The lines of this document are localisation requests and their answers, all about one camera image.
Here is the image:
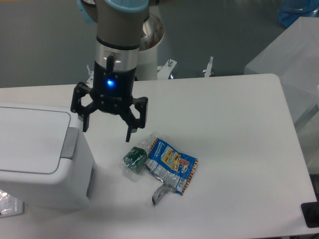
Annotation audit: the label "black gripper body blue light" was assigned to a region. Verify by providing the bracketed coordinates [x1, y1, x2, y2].
[90, 63, 136, 115]

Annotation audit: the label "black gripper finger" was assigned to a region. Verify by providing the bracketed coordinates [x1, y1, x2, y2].
[121, 97, 149, 142]
[70, 82, 98, 132]

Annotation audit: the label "white push-lid trash can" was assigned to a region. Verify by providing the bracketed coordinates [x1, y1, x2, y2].
[0, 102, 96, 209]

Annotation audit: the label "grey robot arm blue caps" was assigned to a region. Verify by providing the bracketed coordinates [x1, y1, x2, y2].
[70, 0, 150, 141]

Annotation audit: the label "crushed clear green-label bottle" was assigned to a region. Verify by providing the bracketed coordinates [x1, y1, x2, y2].
[119, 133, 158, 182]

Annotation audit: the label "blue snack wrapper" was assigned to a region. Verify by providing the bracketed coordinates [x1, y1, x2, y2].
[145, 137, 198, 205]

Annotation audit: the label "clear plastic bag bottom left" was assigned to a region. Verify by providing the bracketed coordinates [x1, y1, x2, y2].
[0, 190, 24, 218]

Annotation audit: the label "blue water jug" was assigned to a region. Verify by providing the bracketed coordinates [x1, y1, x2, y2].
[277, 0, 319, 28]

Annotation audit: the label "black device table edge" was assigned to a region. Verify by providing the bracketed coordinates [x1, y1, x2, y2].
[301, 202, 319, 228]

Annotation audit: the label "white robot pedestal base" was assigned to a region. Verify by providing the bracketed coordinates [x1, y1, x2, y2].
[95, 13, 177, 81]

